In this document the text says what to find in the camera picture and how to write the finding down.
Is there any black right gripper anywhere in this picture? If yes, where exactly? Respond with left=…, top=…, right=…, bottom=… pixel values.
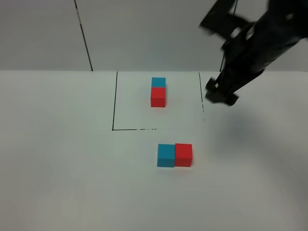
left=199, top=0, right=308, bottom=106

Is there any red template cube block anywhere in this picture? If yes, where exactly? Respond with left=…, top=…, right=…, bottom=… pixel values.
left=151, top=87, right=166, bottom=107

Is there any blue template cube block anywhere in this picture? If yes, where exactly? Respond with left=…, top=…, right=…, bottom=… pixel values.
left=151, top=77, right=166, bottom=88

